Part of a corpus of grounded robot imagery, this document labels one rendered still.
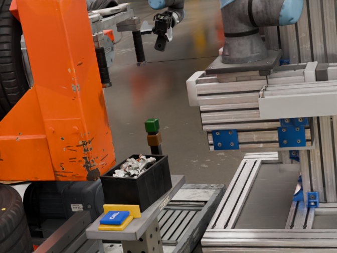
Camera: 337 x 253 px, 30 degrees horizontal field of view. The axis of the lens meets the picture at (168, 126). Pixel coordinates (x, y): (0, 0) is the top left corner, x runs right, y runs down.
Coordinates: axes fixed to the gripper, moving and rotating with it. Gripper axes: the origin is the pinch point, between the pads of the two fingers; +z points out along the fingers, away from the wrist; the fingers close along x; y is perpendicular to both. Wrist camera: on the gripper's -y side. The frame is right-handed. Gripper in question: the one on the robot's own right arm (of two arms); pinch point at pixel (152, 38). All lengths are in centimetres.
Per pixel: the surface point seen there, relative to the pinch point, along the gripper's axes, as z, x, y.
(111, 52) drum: 24.9, -8.8, -0.2
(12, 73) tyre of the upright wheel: 59, -33, -3
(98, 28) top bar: 39.0, -9.5, 14.1
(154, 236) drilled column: 89, 37, -31
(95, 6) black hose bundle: 16.1, -21.2, 13.9
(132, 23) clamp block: 12.7, -5.6, 9.2
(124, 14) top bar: 14.8, -8.6, 13.1
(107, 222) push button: 105, 26, -18
